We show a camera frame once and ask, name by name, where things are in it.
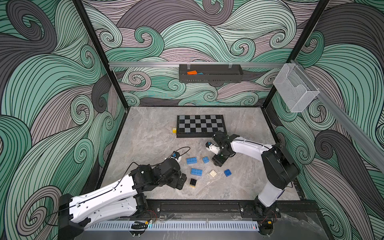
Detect aluminium rail back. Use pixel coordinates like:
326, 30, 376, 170
109, 61, 284, 69

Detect blue long lego brick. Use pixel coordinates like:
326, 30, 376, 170
191, 168, 203, 177

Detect aluminium rail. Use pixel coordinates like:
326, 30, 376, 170
109, 61, 284, 69
291, 60, 384, 172

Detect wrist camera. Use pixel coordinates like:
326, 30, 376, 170
170, 151, 182, 163
206, 142, 220, 155

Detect blue square lego brick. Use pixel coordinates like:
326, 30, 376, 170
224, 169, 232, 177

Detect black wall tray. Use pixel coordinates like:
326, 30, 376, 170
179, 65, 244, 84

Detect black corner frame post right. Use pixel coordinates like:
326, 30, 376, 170
261, 0, 329, 113

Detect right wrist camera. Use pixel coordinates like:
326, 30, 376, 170
206, 142, 220, 155

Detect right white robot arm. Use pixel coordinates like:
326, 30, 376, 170
206, 132, 301, 217

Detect clear plastic wall holder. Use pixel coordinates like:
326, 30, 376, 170
273, 64, 320, 113

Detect black lego brick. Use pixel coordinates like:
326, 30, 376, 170
190, 179, 197, 188

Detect black corner frame post left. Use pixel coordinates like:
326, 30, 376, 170
73, 0, 130, 112

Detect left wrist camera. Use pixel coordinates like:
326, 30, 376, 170
170, 151, 182, 163

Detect white slotted cable duct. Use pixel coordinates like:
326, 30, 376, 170
87, 220, 259, 232

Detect cream lego brick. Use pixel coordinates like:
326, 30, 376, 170
209, 170, 217, 178

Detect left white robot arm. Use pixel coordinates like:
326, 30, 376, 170
58, 152, 187, 240

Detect black corner frame post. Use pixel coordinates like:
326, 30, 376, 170
261, 0, 329, 113
73, 0, 130, 112

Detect aluminium rail right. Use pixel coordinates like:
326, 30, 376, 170
291, 60, 384, 172

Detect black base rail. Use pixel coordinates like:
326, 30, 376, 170
139, 200, 319, 219

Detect black chessboard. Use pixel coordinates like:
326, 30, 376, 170
176, 115, 227, 138

